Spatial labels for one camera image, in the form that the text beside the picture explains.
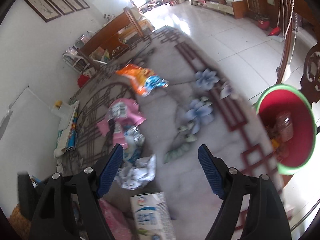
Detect small red bag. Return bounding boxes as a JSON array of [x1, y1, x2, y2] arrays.
[[77, 74, 90, 88]]

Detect white milk carton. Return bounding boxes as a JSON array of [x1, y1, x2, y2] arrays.
[[130, 192, 176, 240]]

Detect carved dark wooden chair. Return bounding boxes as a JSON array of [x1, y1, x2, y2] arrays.
[[300, 42, 319, 104]]

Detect stack of children's books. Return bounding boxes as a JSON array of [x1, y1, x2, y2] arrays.
[[52, 100, 80, 159]]

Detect red bin with green rim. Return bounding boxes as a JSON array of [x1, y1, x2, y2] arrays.
[[255, 84, 317, 175]]

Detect white paper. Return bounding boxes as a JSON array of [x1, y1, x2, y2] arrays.
[[114, 155, 156, 191]]

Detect white wire book rack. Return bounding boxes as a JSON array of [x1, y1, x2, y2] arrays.
[[62, 53, 90, 74]]

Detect low wooden tv cabinet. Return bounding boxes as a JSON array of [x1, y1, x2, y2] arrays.
[[189, 0, 247, 20]]

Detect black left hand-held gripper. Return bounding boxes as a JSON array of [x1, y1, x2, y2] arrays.
[[17, 172, 45, 221]]

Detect pink plastic wrapper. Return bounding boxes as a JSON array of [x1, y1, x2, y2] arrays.
[[97, 98, 146, 149]]

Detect orange fuzzy sleeve forearm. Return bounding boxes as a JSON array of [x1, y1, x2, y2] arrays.
[[9, 205, 31, 240]]

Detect framed wall pictures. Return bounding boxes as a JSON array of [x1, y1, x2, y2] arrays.
[[24, 0, 90, 23]]

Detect red dustpan with handle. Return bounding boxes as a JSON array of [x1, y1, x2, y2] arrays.
[[268, 0, 285, 36]]

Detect orange and blue snack bag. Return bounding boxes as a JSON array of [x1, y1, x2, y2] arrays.
[[116, 63, 169, 97]]

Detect crushed clear plastic bottle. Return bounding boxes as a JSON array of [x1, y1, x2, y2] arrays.
[[276, 111, 293, 142]]

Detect grey patterned floor mat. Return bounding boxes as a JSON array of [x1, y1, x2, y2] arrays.
[[61, 26, 283, 239]]

